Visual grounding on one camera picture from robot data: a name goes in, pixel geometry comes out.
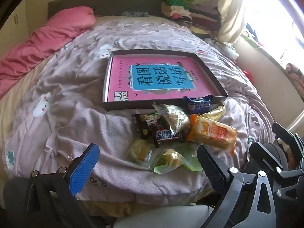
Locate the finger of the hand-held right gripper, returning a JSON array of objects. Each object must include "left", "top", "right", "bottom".
[
  {"left": 271, "top": 162, "right": 304, "bottom": 200},
  {"left": 271, "top": 122, "right": 304, "bottom": 153}
]

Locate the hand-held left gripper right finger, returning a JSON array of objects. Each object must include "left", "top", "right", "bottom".
[{"left": 197, "top": 144, "right": 277, "bottom": 228}]

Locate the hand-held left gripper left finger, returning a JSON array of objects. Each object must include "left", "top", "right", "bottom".
[{"left": 26, "top": 143, "right": 102, "bottom": 222}]

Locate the orange snack packet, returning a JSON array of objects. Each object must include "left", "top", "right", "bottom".
[{"left": 186, "top": 114, "right": 238, "bottom": 156}]

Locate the green-wrapped yellow cake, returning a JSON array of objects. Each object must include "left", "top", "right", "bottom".
[{"left": 153, "top": 147, "right": 203, "bottom": 174}]

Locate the yellow snack packet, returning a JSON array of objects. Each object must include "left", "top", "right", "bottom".
[{"left": 202, "top": 105, "right": 226, "bottom": 121}]

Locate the brown chocolate bar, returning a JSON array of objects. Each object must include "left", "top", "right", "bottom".
[{"left": 152, "top": 127, "right": 187, "bottom": 149}]

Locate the clear-wrapped yellow cake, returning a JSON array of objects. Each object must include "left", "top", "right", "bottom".
[{"left": 126, "top": 139, "right": 155, "bottom": 169}]

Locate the clear-wrapped brown pastry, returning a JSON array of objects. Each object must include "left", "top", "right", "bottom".
[{"left": 152, "top": 103, "right": 190, "bottom": 135}]

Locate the blue snack packet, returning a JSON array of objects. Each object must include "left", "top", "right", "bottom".
[{"left": 183, "top": 94, "right": 212, "bottom": 114}]

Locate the black green pea packet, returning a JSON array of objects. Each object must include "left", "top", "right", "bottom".
[{"left": 132, "top": 113, "right": 162, "bottom": 140}]

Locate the pink tray with black rim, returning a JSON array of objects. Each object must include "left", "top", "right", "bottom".
[{"left": 102, "top": 49, "right": 229, "bottom": 112}]

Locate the orange patterned cushion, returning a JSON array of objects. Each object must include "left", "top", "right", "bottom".
[{"left": 285, "top": 63, "right": 304, "bottom": 88}]

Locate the white cloth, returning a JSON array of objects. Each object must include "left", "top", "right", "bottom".
[{"left": 223, "top": 43, "right": 239, "bottom": 61}]

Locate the pink book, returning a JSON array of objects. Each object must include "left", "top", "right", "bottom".
[{"left": 107, "top": 55, "right": 215, "bottom": 102}]

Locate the colourful cloth heap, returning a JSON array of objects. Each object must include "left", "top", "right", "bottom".
[{"left": 245, "top": 22, "right": 262, "bottom": 43}]

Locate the window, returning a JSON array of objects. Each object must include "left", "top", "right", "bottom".
[{"left": 245, "top": 0, "right": 304, "bottom": 60}]

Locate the cream curtain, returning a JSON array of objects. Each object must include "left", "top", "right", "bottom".
[{"left": 217, "top": 0, "right": 252, "bottom": 44}]

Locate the pink pillow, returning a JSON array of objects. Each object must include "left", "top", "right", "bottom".
[{"left": 0, "top": 6, "right": 95, "bottom": 100}]

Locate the pile of folded clothes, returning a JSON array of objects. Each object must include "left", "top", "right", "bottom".
[{"left": 161, "top": 0, "right": 222, "bottom": 40}]

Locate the cream wardrobe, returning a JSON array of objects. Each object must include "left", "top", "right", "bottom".
[{"left": 5, "top": 0, "right": 49, "bottom": 45}]

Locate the dark patterned cloth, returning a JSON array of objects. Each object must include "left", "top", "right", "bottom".
[{"left": 122, "top": 11, "right": 149, "bottom": 17}]

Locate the dark upholstered headboard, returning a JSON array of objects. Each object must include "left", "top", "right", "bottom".
[{"left": 47, "top": 0, "right": 170, "bottom": 21}]

